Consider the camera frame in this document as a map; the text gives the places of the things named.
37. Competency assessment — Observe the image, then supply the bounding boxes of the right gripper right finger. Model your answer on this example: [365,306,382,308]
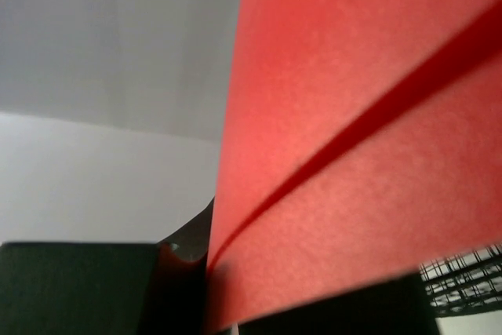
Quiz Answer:
[238,272,440,335]

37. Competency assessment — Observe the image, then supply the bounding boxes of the black wire mesh organizer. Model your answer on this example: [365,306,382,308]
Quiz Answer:
[420,243,501,318]

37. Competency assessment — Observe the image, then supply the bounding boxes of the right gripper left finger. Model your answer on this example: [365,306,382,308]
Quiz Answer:
[1,206,213,334]

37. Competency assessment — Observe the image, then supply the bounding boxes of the red paper folder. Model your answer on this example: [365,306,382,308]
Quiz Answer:
[205,0,501,334]

